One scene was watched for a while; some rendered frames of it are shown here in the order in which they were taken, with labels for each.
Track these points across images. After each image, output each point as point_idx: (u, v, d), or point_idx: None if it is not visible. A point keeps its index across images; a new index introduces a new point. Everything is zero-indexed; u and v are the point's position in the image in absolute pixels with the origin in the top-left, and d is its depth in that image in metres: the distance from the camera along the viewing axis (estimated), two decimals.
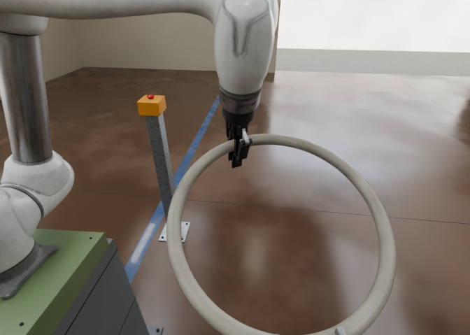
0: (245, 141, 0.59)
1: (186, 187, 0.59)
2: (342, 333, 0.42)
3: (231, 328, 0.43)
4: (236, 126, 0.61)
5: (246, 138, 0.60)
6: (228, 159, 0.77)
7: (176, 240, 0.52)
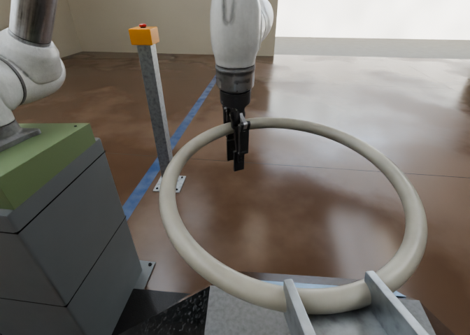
0: (243, 122, 0.61)
1: (183, 156, 0.56)
2: (374, 277, 0.33)
3: (231, 277, 0.34)
4: (233, 113, 0.63)
5: (244, 120, 0.61)
6: (226, 159, 0.77)
7: (170, 196, 0.46)
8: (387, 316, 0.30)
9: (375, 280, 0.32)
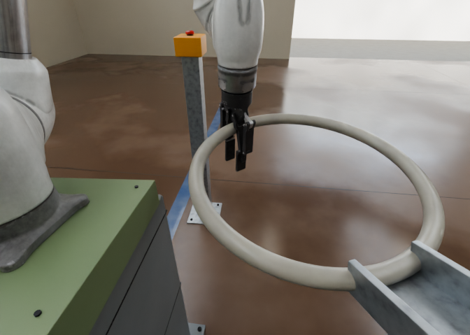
0: (250, 122, 0.61)
1: (202, 159, 0.55)
2: (421, 245, 0.37)
3: (298, 267, 0.35)
4: (236, 113, 0.63)
5: (249, 119, 0.62)
6: (225, 159, 0.77)
7: (206, 200, 0.45)
8: (443, 276, 0.34)
9: (424, 247, 0.36)
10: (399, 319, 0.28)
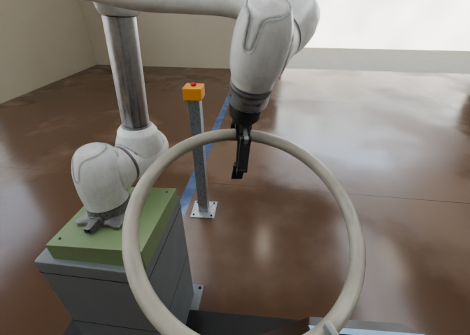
0: (245, 136, 0.58)
1: (139, 203, 0.51)
2: (331, 329, 0.41)
3: None
4: (238, 125, 0.61)
5: (246, 135, 0.58)
6: None
7: (137, 268, 0.44)
8: None
9: (332, 333, 0.40)
10: None
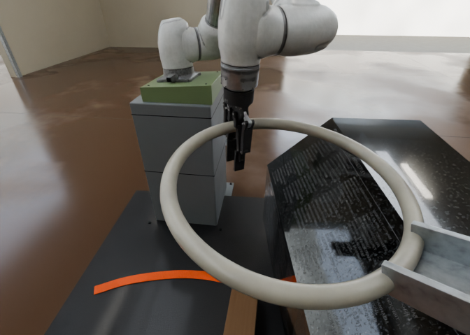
0: (248, 121, 0.61)
1: (174, 196, 0.45)
2: (420, 224, 0.40)
3: (343, 290, 0.33)
4: (236, 112, 0.64)
5: (248, 119, 0.62)
6: (226, 159, 0.77)
7: (208, 248, 0.37)
8: (448, 247, 0.38)
9: (424, 226, 0.40)
10: (458, 308, 0.29)
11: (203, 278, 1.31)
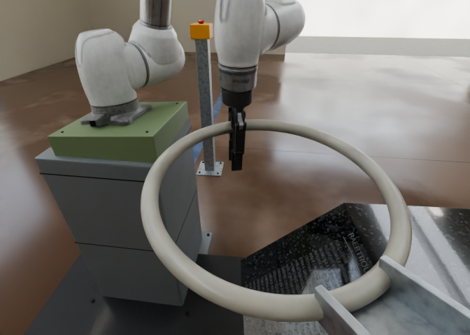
0: (239, 122, 0.61)
1: (157, 176, 0.49)
2: (389, 261, 0.35)
3: (261, 300, 0.32)
4: (233, 112, 0.64)
5: (240, 121, 0.61)
6: (229, 159, 0.78)
7: (159, 226, 0.40)
8: (412, 295, 0.32)
9: (392, 264, 0.34)
10: None
11: None
